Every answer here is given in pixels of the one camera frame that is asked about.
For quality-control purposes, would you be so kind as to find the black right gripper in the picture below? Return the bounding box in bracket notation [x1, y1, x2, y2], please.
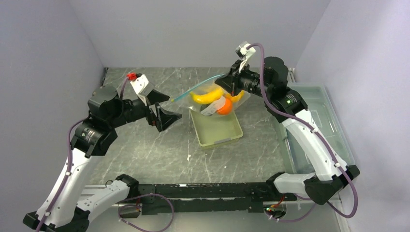
[214, 59, 272, 99]

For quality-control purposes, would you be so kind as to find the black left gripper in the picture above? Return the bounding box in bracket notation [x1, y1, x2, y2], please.
[108, 88, 182, 131]

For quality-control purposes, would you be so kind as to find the yellow bell pepper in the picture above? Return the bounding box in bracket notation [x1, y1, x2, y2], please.
[224, 90, 245, 103]

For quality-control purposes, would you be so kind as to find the clear zip bag blue zipper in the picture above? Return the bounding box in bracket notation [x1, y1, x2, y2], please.
[171, 74, 250, 117]

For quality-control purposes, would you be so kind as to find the orange tangerine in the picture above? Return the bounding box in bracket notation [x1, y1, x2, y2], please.
[216, 99, 233, 116]

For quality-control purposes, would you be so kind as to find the yellow banana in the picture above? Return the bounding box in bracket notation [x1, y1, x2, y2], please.
[190, 87, 224, 105]

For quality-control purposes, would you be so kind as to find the pale yellow plastic basket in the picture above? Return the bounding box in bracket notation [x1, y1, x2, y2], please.
[190, 110, 244, 149]

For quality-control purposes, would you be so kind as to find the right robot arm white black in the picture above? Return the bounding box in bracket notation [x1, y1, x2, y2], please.
[215, 57, 360, 207]

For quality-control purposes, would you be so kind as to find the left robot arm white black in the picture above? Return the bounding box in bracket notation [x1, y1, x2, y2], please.
[23, 86, 182, 232]

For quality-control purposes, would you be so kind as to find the clear plastic lidded container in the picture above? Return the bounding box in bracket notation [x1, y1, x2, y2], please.
[273, 83, 355, 174]

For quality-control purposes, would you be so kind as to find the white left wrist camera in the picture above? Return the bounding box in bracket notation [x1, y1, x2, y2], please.
[126, 73, 154, 106]

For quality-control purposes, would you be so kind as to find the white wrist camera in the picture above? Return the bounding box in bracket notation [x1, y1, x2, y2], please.
[126, 73, 154, 106]
[235, 41, 256, 73]

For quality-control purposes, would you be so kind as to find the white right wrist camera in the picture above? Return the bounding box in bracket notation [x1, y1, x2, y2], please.
[235, 41, 256, 73]

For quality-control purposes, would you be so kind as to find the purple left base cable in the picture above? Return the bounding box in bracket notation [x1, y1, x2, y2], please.
[117, 193, 175, 232]

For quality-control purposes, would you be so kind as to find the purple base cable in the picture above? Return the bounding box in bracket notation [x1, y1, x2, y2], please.
[117, 193, 175, 232]
[265, 195, 318, 224]

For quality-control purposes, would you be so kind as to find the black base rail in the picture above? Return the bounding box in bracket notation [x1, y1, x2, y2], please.
[126, 182, 296, 216]

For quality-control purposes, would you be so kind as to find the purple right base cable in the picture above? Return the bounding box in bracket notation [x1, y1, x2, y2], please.
[265, 195, 318, 224]

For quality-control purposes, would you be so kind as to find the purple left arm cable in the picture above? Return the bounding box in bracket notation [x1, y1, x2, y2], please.
[34, 119, 87, 232]

